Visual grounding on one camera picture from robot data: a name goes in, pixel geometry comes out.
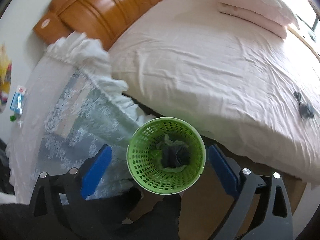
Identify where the wooden bed headboard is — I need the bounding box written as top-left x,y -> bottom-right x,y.
33,0 -> 162,50

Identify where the clear plastic bottle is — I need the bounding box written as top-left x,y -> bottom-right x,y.
16,115 -> 24,128

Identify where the white lace cover cloth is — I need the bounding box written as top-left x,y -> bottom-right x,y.
7,33 -> 152,204

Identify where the blue white milk carton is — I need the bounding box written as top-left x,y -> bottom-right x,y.
10,86 -> 27,115

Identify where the black cloth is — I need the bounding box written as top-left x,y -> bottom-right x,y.
161,145 -> 190,168

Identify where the small dark item on bed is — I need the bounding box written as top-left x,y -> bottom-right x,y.
293,91 -> 315,119

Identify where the green mesh trash basket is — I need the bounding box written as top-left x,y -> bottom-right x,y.
126,118 -> 206,195

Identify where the crumpled paper in basket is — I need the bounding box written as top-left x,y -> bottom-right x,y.
152,134 -> 191,173

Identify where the pink bed sheet mattress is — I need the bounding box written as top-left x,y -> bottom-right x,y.
109,0 -> 319,184

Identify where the yellow crumpled wrapper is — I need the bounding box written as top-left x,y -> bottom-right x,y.
1,44 -> 12,94

